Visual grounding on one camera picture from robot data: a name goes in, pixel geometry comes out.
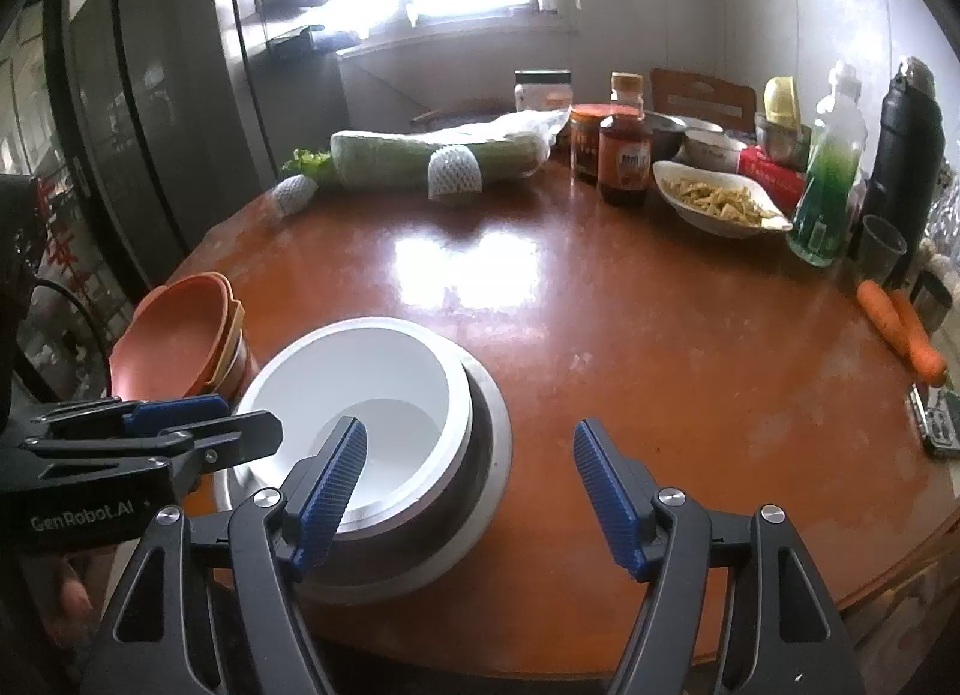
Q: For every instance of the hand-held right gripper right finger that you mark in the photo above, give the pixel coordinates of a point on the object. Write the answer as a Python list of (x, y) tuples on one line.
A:
[(611, 500)]

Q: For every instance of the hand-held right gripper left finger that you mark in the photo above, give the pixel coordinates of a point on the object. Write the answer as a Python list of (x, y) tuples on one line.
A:
[(330, 500)]

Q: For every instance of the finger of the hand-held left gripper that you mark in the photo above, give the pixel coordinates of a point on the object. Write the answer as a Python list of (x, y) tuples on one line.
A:
[(172, 411), (225, 436)]

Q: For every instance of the stainless steel plate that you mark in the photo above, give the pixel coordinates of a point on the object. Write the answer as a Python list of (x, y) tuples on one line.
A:
[(245, 369)]

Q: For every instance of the cream shell-shaped plate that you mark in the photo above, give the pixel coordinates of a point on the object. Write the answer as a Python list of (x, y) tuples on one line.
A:
[(234, 335)]

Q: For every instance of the large stainless steel bowl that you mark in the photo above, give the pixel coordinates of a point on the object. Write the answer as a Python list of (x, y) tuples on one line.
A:
[(491, 440)]

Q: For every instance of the small red snowflake bowl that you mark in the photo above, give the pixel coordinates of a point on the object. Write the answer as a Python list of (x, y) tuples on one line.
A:
[(375, 372)]

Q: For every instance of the person's left hand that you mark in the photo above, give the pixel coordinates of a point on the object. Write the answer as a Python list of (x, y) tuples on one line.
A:
[(75, 594)]

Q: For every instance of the small foam-netted fruit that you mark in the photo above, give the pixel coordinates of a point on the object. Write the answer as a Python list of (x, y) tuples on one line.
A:
[(292, 194)]

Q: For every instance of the green lettuce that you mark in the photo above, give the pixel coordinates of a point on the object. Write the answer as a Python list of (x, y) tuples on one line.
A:
[(307, 164)]

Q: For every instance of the grey refrigerator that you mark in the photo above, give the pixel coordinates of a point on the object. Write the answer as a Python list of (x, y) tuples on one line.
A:
[(157, 102)]

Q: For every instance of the white dish with food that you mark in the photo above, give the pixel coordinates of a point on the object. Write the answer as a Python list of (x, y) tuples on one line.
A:
[(716, 203)]

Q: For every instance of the wrapped napa cabbage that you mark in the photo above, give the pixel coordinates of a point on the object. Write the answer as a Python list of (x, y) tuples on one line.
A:
[(390, 155)]

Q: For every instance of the brown sauce bottle orange label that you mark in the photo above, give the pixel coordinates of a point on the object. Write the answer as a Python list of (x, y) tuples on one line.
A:
[(624, 166)]

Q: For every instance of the opened electronic device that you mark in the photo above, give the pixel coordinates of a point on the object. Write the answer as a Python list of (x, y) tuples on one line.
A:
[(937, 425)]

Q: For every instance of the large foam-netted fruit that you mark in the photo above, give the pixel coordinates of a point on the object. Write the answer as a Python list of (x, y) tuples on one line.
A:
[(452, 173)]

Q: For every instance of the red chili sauce jar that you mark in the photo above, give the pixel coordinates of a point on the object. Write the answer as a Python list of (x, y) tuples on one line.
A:
[(585, 147)]

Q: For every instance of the red box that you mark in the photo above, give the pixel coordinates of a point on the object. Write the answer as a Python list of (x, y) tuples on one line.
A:
[(776, 179)]

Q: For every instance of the white ceramic bowl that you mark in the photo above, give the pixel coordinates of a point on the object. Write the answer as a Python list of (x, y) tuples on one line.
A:
[(709, 147)]

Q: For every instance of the clear drinking glass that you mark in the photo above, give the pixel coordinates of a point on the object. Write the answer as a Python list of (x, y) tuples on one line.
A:
[(881, 252)]

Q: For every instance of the bottle of green liquid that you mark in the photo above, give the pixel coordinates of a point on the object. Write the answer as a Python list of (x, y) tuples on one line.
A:
[(825, 200)]

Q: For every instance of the small stainless steel bowl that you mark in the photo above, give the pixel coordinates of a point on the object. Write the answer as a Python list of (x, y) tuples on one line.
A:
[(666, 132)]

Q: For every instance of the small metal tin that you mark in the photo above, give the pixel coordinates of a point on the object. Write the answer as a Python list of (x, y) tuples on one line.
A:
[(931, 301)]

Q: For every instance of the honey bottle with orange lid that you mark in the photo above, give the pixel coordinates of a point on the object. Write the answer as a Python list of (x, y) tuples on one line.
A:
[(627, 93)]

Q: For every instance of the garlic bulbs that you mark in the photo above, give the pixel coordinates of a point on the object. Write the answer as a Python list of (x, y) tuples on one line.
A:
[(941, 258)]

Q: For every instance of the wooden chair back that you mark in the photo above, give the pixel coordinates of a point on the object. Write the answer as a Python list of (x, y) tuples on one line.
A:
[(705, 98)]

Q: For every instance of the clear jar with black lid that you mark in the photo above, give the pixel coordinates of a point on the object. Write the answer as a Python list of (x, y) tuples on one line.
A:
[(541, 93)]

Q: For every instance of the dark shelf rack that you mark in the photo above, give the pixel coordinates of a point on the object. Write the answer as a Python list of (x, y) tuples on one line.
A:
[(289, 12)]

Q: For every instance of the yellow plastic cup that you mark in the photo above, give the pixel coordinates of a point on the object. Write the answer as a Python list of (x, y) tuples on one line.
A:
[(780, 101)]

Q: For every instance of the clear crinkled plastic bag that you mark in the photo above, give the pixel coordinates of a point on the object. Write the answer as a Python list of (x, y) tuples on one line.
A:
[(949, 207)]

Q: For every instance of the black thermos flask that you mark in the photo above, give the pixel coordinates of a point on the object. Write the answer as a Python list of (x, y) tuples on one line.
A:
[(907, 155)]

